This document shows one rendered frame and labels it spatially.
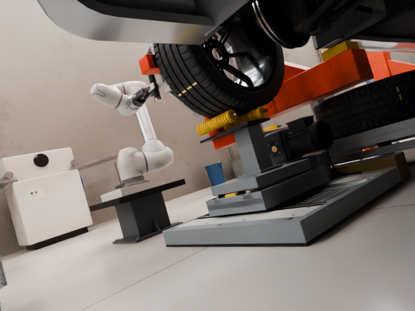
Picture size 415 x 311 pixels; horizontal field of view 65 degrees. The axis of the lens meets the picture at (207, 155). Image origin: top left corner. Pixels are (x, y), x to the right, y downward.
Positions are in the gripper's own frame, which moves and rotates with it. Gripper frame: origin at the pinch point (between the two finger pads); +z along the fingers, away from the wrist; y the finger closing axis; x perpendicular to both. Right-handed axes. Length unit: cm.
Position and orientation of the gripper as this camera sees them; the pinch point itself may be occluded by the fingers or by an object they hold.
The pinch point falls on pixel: (154, 87)
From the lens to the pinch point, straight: 186.0
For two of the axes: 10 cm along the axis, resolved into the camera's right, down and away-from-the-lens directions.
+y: -7.4, 1.9, -6.4
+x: -2.8, -9.6, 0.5
